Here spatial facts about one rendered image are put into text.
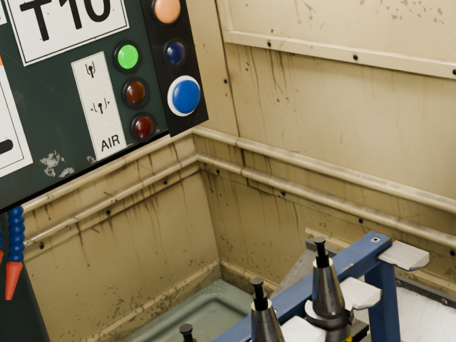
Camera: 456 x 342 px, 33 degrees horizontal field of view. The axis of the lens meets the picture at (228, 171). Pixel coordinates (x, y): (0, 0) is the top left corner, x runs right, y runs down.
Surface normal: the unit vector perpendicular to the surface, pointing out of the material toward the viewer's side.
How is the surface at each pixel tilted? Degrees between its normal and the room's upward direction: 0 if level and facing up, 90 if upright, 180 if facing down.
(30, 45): 90
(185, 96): 88
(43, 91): 90
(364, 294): 0
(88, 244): 90
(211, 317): 0
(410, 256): 0
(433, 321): 24
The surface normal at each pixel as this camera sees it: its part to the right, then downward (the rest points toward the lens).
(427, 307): -0.47, -0.63
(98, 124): 0.65, 0.22
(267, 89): -0.72, 0.41
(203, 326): -0.17, -0.89
